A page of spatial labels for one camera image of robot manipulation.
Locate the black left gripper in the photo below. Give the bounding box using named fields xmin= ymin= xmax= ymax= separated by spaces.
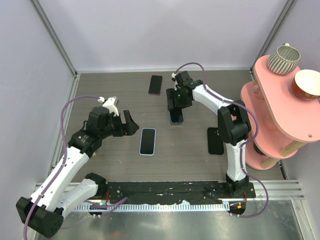
xmin=99 ymin=110 xmax=139 ymax=139

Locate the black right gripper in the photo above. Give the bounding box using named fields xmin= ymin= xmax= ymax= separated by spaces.
xmin=166 ymin=87 xmax=193 ymax=111

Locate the black phone blue frame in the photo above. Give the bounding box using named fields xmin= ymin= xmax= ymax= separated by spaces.
xmin=169 ymin=109 xmax=185 ymax=126

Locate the light blue phone case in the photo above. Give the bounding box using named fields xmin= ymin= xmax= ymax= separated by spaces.
xmin=138 ymin=127 xmax=157 ymax=157

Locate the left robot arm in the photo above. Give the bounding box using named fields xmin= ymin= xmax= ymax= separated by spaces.
xmin=16 ymin=106 xmax=139 ymax=238

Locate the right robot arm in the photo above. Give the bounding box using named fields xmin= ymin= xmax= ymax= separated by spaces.
xmin=166 ymin=71 xmax=251 ymax=198

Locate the phone in magenta case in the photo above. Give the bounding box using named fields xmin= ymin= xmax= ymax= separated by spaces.
xmin=148 ymin=75 xmax=163 ymax=95

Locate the black phone case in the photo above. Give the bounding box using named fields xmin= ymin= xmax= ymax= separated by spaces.
xmin=207 ymin=127 xmax=224 ymax=156

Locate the pink three-tier shelf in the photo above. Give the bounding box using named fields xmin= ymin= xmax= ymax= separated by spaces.
xmin=240 ymin=55 xmax=320 ymax=170

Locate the grey striped ceramic mug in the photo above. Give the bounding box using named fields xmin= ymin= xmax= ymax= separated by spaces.
xmin=267 ymin=43 xmax=301 ymax=75

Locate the red paper bowl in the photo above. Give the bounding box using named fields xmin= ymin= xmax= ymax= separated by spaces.
xmin=291 ymin=69 xmax=320 ymax=101

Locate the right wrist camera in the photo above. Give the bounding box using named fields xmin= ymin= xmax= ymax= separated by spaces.
xmin=171 ymin=72 xmax=180 ymax=91

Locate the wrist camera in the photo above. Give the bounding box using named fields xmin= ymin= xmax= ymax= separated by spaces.
xmin=171 ymin=72 xmax=180 ymax=91
xmin=97 ymin=96 xmax=120 ymax=117

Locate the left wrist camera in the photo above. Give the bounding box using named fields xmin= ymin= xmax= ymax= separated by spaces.
xmin=97 ymin=96 xmax=120 ymax=117

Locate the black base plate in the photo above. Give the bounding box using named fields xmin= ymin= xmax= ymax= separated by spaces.
xmin=102 ymin=181 xmax=256 ymax=205

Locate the slotted aluminium cable rail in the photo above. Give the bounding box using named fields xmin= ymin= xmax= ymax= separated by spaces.
xmin=74 ymin=201 xmax=231 ymax=213

